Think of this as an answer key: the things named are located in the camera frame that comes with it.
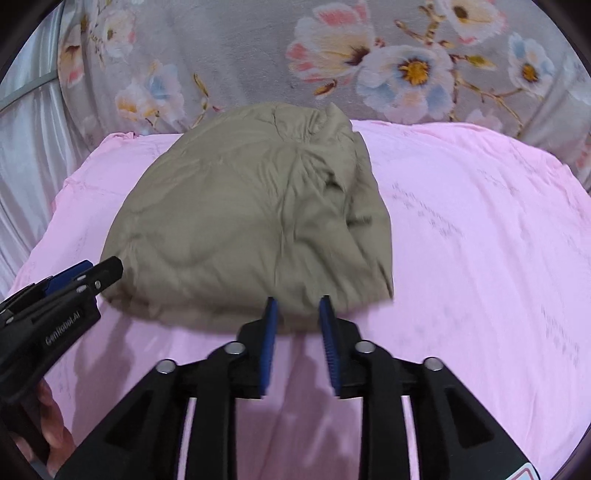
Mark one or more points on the olive quilted puffer jacket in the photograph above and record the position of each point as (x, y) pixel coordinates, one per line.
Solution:
(249, 217)

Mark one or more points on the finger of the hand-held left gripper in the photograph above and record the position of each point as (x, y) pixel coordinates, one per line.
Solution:
(108, 272)
(69, 276)

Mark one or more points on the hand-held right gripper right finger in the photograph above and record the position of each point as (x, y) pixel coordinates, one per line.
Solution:
(330, 346)

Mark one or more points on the grey floral blanket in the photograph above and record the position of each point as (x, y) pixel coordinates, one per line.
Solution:
(231, 55)

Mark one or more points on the grey metal bar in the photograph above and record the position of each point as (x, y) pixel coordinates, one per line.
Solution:
(27, 92)

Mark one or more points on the white satin cloth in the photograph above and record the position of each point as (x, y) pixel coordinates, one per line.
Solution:
(37, 152)

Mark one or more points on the person's left hand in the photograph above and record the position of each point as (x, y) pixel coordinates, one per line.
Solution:
(55, 415)

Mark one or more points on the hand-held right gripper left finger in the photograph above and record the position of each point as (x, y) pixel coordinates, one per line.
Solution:
(270, 341)

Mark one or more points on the pink blanket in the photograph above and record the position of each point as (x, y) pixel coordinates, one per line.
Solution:
(461, 230)

